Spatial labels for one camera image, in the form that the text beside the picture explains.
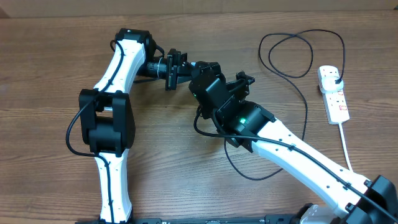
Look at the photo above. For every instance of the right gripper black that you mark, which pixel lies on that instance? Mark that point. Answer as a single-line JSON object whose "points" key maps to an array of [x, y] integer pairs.
{"points": [[216, 69]]}

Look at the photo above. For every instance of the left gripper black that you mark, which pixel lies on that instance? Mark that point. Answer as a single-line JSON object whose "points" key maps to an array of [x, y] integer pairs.
{"points": [[179, 71]]}

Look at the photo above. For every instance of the white power strip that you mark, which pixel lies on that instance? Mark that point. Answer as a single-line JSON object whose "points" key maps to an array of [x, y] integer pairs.
{"points": [[335, 103]]}

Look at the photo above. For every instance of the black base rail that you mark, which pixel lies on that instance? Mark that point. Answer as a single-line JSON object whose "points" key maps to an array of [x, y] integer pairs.
{"points": [[268, 219]]}

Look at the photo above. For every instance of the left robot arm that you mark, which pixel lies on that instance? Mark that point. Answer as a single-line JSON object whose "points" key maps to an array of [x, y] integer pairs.
{"points": [[106, 117]]}

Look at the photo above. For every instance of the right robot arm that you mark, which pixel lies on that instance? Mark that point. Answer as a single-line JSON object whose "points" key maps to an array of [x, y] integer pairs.
{"points": [[349, 197]]}

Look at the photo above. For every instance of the white charger plug adapter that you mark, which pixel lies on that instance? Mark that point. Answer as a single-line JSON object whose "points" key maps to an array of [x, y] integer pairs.
{"points": [[330, 85]]}

